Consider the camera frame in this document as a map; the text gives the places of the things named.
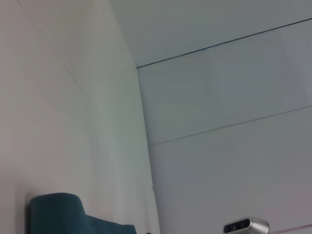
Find teal T-shirt with pink print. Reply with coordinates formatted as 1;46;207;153
29;192;137;234

